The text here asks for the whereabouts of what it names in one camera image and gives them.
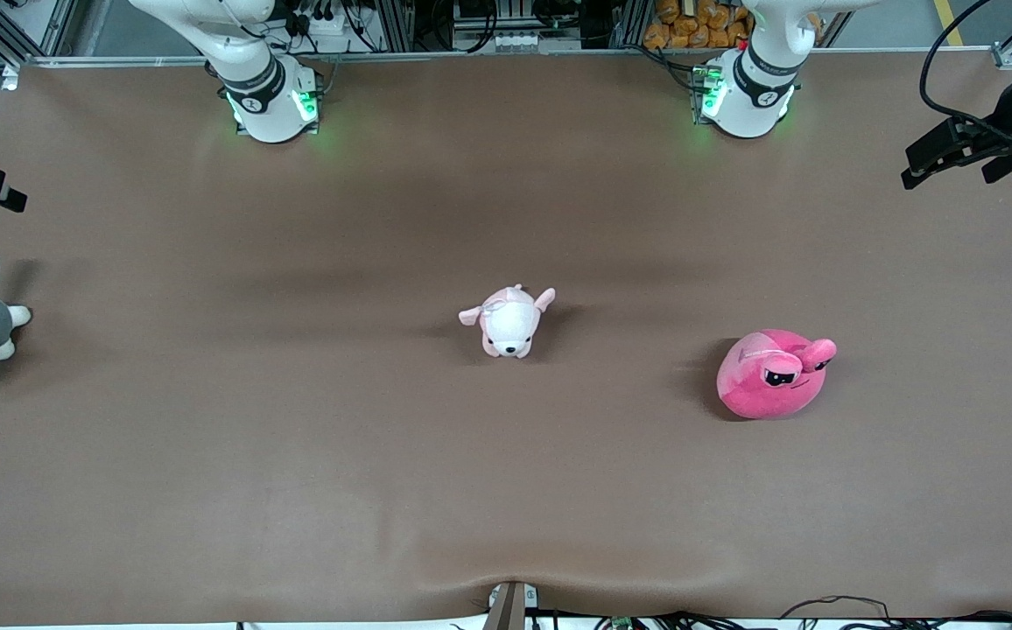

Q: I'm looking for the round pink plush toy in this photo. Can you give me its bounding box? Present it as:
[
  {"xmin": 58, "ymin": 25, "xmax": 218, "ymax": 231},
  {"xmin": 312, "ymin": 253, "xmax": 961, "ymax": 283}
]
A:
[{"xmin": 716, "ymin": 329, "xmax": 839, "ymax": 422}]

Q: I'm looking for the bag of orange toys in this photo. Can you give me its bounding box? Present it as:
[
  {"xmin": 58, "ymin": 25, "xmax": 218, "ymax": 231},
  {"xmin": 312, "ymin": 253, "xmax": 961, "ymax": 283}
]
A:
[{"xmin": 643, "ymin": 0, "xmax": 824, "ymax": 52}]

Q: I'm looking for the white power strip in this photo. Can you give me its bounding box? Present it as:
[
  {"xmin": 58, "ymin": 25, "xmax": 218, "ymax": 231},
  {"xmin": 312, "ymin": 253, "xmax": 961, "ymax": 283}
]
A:
[{"xmin": 294, "ymin": 7, "xmax": 351, "ymax": 38}]

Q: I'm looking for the white terminal block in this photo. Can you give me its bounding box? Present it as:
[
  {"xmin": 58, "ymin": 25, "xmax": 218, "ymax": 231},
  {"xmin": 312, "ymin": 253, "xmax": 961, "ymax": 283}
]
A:
[{"xmin": 492, "ymin": 31, "xmax": 552, "ymax": 53}]

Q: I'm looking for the white pink plush dog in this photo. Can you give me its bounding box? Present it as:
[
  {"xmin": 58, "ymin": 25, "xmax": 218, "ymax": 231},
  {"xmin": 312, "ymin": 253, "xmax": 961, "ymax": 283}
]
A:
[{"xmin": 458, "ymin": 283, "xmax": 558, "ymax": 360}]

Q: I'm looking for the black cable bundle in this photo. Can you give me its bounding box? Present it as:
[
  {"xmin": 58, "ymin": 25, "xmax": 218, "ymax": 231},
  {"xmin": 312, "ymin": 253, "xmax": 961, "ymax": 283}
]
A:
[{"xmin": 550, "ymin": 595, "xmax": 1012, "ymax": 630}]

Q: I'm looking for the aluminium table edge rail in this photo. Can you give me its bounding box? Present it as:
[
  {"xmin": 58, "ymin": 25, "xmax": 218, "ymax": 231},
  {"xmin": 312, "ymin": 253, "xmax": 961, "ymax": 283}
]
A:
[{"xmin": 0, "ymin": 44, "xmax": 1012, "ymax": 69}]

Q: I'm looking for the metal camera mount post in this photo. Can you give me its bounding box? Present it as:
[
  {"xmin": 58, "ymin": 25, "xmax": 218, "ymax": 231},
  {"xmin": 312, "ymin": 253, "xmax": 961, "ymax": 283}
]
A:
[{"xmin": 483, "ymin": 580, "xmax": 541, "ymax": 630}]

